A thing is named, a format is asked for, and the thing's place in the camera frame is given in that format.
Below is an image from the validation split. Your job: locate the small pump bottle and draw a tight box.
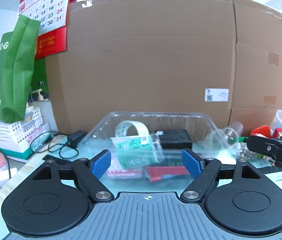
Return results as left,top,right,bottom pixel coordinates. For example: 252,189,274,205
35,81,49,101

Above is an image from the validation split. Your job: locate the white perforated storage basket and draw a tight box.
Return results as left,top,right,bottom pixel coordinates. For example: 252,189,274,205
0,107,49,159

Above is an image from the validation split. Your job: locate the green tissue packet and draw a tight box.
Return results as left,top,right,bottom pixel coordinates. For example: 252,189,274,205
111,134,164,170

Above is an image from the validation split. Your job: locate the red wall calendar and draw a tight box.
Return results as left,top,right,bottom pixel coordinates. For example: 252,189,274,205
18,0,76,59

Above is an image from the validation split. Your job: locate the bag of dried seeds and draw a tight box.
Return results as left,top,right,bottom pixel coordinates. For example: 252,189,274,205
233,142,263,160

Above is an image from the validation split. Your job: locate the red flat box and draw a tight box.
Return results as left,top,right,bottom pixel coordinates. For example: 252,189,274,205
146,166,189,182

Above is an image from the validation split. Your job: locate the black box in container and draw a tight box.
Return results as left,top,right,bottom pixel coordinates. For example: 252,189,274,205
155,129,193,150

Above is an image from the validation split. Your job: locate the clear patterned tape roll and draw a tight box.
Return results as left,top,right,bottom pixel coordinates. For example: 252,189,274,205
114,120,150,138

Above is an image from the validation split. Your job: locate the black power adapter with cable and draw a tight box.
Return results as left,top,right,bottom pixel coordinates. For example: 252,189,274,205
30,130,87,160

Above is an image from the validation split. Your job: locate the red silicone scrubber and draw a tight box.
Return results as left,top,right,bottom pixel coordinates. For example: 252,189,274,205
249,125,271,138

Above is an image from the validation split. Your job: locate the green fabric bag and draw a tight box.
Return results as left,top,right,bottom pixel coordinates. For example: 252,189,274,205
0,15,40,124

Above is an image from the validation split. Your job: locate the large brown cardboard box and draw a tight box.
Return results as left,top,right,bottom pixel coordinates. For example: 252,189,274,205
46,0,236,133

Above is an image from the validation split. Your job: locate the white shipping label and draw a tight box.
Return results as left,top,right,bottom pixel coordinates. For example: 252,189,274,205
204,88,229,102

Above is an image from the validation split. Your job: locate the clear plastic cup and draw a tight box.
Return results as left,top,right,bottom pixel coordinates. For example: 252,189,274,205
222,121,244,141

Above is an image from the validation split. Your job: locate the clear plastic clamshell container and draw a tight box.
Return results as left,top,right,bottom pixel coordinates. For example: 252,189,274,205
79,112,235,182

